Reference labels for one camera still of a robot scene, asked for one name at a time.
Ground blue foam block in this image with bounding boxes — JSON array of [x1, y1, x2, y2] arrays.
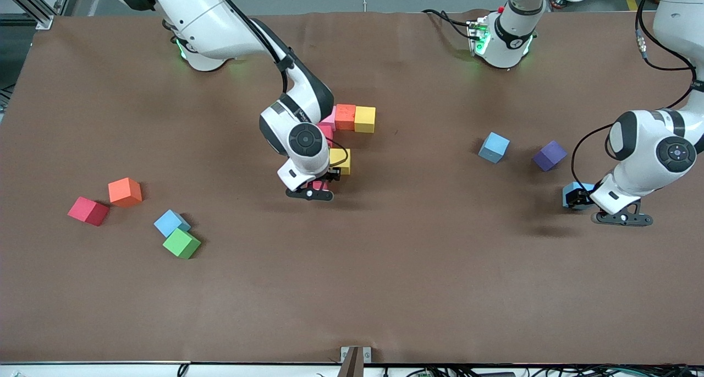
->
[[562, 182, 596, 210], [477, 132, 510, 164], [153, 209, 191, 238]]

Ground brown table cover sheet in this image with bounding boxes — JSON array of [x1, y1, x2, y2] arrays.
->
[[0, 11, 704, 365]]

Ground green foam block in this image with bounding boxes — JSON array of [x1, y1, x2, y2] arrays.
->
[[162, 228, 202, 260]]

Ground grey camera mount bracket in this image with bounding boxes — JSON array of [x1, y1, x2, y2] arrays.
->
[[340, 346, 372, 377]]

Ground purple foam block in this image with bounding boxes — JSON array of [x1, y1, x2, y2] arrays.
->
[[532, 140, 568, 172]]

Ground orange foam block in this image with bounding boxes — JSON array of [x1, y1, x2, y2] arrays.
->
[[108, 177, 143, 208], [335, 104, 356, 131]]

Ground yellow foam block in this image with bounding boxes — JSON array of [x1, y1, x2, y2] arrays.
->
[[354, 106, 377, 134], [329, 148, 351, 176]]

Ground black arm base cable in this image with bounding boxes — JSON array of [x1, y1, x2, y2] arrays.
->
[[422, 8, 475, 39]]

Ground tangled cable bundle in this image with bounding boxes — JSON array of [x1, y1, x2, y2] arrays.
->
[[385, 364, 704, 377]]

